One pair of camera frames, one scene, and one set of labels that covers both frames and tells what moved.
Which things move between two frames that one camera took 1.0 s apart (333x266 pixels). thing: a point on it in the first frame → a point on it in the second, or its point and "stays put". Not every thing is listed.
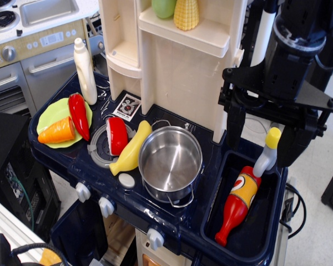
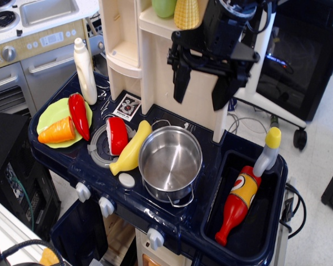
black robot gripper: (245, 90) → (217, 47)
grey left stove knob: (82, 191) stays put
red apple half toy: (117, 135) stays put
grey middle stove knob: (106, 206) stays put
